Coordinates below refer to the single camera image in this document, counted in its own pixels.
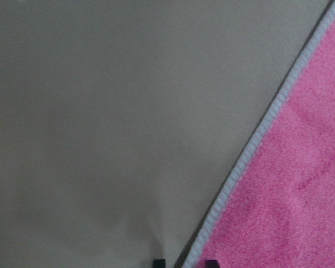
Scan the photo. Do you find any pink grey towel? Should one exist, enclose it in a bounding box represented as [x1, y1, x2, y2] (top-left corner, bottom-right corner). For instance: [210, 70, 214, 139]
[183, 1, 335, 267]

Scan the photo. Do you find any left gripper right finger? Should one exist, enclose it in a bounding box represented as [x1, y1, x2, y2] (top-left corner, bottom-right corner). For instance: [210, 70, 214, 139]
[205, 260, 219, 268]

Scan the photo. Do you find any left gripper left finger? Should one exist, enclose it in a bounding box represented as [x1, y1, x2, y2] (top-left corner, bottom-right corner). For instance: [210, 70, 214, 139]
[152, 259, 166, 268]

